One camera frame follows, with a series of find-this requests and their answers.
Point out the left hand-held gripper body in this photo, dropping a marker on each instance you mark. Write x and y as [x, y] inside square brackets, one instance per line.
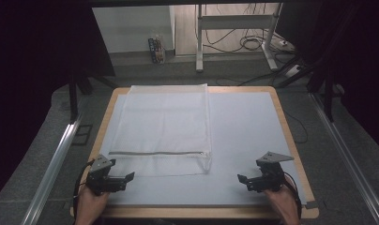
[98, 182]

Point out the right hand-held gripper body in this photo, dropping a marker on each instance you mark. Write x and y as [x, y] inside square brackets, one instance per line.
[270, 176]

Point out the white mesh laundry bag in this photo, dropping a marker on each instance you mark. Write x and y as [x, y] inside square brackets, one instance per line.
[162, 125]

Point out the person's left hand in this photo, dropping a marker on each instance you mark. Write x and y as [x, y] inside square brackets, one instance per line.
[90, 206]

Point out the person's right hand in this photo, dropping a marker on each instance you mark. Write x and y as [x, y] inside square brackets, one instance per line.
[283, 203]

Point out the white table mat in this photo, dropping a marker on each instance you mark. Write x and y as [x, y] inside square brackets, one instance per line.
[247, 131]

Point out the grey tape piece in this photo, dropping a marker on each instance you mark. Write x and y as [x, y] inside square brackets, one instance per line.
[311, 205]

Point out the wooden table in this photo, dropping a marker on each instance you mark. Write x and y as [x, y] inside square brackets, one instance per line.
[190, 212]

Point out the black metal stand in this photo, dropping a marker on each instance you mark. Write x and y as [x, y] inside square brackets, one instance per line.
[328, 100]
[73, 100]

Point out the white power strip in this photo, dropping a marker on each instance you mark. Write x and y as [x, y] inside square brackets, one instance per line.
[293, 70]

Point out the pack of bottles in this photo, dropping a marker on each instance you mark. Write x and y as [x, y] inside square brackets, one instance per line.
[156, 50]

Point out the dark curtain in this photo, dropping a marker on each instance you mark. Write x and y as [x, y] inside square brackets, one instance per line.
[37, 62]
[359, 62]

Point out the aluminium floor rail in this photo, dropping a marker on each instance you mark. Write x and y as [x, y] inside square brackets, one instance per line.
[350, 156]
[53, 168]

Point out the black frame on floor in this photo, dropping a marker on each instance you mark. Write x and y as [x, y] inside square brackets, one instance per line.
[82, 135]

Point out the white metal desk frame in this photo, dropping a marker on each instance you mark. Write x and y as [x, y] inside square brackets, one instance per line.
[237, 22]

